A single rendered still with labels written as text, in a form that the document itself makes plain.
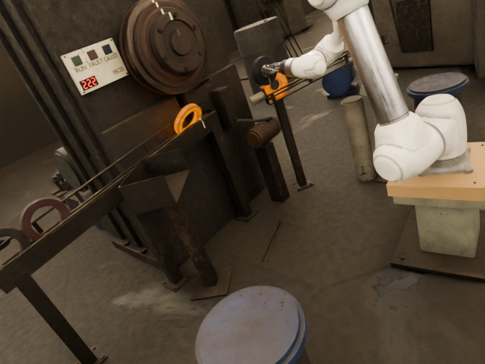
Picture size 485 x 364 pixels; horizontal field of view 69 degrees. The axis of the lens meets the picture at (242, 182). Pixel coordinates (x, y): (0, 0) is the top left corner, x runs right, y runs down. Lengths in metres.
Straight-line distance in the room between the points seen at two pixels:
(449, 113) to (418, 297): 0.71
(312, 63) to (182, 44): 0.63
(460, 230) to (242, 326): 0.97
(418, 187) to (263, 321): 0.78
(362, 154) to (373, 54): 1.07
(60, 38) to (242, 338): 1.44
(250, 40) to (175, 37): 2.79
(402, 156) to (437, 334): 0.64
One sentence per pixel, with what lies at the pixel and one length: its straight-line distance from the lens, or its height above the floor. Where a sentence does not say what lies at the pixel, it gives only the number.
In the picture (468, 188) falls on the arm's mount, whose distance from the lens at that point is 1.44.
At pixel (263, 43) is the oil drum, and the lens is 4.55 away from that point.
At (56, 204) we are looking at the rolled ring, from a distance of 1.66.
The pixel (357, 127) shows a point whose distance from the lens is 2.14.
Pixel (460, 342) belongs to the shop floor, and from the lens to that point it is 1.48.
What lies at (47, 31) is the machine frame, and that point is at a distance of 1.83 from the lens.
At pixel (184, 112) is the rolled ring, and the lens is 1.85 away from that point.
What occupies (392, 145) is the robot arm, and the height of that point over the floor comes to 0.63.
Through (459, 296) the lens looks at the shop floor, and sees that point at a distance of 1.61.
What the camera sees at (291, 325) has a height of 0.43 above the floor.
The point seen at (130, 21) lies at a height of 1.27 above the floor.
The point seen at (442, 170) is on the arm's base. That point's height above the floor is 0.42.
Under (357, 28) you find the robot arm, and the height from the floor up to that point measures 1.01.
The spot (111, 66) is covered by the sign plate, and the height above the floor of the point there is 1.13.
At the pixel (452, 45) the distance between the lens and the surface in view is 3.98.
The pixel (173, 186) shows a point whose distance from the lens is 1.58.
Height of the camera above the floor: 1.20
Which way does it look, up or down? 26 degrees down
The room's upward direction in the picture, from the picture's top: 21 degrees counter-clockwise
